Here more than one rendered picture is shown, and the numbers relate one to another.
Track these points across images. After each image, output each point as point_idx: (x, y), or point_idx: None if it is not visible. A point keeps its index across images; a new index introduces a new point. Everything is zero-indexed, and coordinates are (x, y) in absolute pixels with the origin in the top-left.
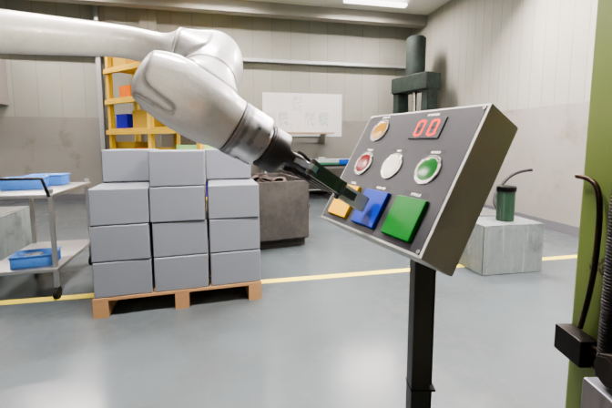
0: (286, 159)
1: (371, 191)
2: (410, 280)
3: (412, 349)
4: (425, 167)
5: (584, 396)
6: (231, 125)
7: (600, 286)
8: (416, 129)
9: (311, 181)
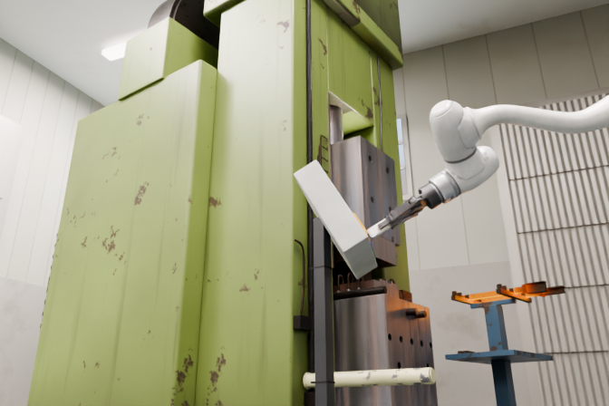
0: (426, 206)
1: None
2: (326, 295)
3: (333, 347)
4: None
5: (385, 298)
6: None
7: (302, 291)
8: None
9: (404, 216)
